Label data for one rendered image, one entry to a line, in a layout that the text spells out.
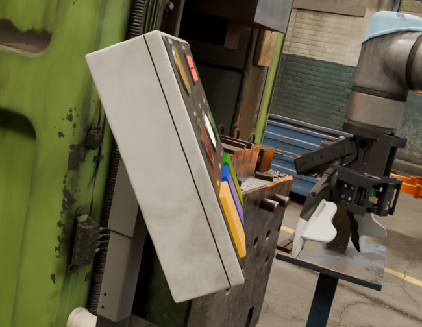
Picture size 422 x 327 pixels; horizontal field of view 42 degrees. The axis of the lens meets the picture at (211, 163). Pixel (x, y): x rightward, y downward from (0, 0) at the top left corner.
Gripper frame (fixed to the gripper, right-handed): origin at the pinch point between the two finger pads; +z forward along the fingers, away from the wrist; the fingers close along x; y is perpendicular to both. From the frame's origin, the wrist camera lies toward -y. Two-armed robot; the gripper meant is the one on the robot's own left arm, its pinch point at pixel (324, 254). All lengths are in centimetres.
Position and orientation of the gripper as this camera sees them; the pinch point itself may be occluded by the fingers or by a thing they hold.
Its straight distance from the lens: 84.4
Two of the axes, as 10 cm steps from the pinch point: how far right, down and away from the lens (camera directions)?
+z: -2.0, 9.6, 1.9
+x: 7.8, 0.4, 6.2
